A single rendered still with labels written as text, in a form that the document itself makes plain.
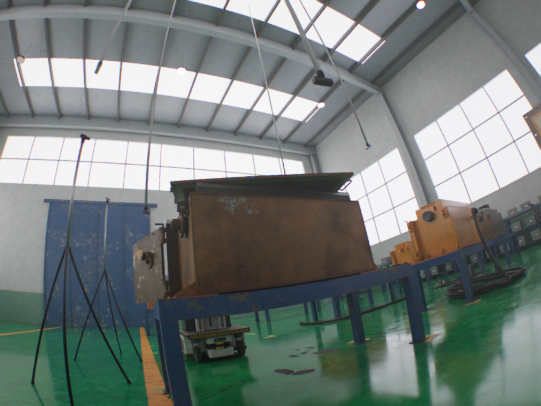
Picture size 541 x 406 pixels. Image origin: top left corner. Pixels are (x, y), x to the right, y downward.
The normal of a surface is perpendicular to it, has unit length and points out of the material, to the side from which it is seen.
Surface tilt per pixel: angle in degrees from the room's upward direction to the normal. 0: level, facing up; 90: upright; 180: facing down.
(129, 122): 90
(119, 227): 90
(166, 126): 90
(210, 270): 90
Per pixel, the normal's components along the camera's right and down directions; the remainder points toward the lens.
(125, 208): 0.46, -0.38
